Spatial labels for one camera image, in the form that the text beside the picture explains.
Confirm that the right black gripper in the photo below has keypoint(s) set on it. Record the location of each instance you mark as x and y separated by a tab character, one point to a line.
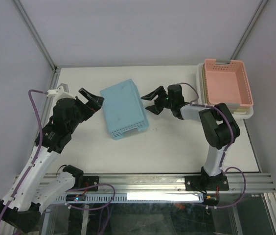
160	91

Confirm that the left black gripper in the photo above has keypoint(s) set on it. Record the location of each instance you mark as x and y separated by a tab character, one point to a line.
94	104

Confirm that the blue plastic basket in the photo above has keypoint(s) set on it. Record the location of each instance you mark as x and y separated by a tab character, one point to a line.
123	109

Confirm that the large white plastic container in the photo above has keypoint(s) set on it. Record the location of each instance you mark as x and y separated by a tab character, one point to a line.
247	115

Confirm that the small white plastic basket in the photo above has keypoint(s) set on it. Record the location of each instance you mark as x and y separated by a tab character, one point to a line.
238	112

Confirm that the pink plastic basket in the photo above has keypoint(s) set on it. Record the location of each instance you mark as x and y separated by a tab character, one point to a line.
228	83

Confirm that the green plastic basket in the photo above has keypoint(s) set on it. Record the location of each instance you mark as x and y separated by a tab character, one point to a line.
233	108

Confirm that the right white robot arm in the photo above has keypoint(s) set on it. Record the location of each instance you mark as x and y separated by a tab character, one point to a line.
219	126

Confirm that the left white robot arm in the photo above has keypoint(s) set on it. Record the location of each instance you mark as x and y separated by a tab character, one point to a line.
23	205

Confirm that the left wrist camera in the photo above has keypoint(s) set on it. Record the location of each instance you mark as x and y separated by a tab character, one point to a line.
62	91

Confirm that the aluminium mounting rail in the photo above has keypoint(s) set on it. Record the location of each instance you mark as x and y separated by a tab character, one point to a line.
175	183

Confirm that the white slotted cable duct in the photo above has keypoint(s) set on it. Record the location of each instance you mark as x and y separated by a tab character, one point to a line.
131	197

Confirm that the left aluminium frame post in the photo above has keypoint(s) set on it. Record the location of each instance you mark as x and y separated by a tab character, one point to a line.
34	33

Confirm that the aluminium frame post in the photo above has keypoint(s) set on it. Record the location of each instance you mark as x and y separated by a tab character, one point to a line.
34	33
249	28

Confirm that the right aluminium frame post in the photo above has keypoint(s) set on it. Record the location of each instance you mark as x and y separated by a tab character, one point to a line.
249	28

